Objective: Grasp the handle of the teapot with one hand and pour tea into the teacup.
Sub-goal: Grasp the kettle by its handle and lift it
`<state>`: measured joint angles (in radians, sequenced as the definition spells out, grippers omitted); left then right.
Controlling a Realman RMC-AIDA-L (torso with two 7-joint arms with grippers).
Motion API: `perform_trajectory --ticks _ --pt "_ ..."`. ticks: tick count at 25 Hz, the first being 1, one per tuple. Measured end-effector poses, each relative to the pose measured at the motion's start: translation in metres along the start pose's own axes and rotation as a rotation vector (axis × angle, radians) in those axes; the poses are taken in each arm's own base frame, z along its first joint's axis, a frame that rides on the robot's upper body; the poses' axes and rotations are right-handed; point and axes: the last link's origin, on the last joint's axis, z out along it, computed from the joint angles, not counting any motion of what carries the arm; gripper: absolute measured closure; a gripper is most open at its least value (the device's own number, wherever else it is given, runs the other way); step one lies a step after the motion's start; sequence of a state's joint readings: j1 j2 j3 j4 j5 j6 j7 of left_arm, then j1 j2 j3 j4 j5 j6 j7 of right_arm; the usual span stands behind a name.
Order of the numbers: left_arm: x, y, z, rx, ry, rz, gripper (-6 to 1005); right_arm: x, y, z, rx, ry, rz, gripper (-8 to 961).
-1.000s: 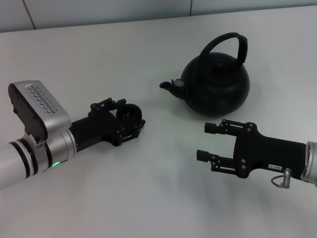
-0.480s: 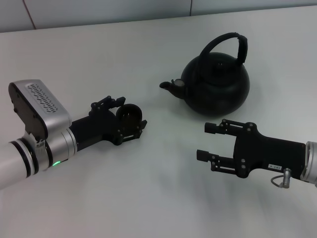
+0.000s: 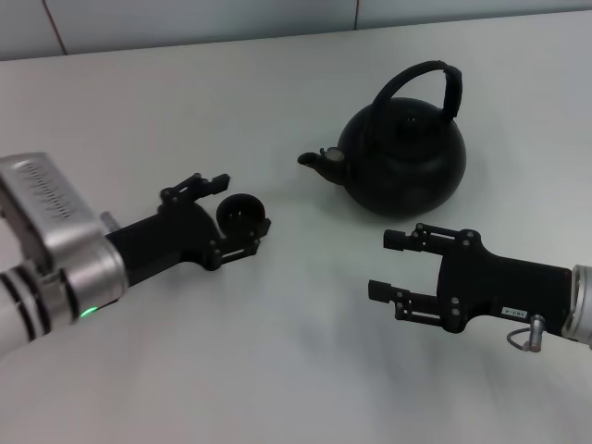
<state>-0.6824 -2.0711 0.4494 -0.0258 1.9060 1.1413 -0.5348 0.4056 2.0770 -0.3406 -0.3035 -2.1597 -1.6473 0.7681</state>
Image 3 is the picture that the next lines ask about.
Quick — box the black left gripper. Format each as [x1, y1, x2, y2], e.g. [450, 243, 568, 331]
[105, 172, 273, 288]

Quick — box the black round teapot with handle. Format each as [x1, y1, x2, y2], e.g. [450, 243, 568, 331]
[297, 58, 468, 217]

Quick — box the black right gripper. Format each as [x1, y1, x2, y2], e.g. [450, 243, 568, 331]
[367, 223, 574, 337]

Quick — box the right wrist cable with plug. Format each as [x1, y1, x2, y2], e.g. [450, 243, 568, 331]
[506, 314, 547, 353]

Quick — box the small black teacup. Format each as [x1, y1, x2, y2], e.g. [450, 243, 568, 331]
[216, 193, 268, 237]

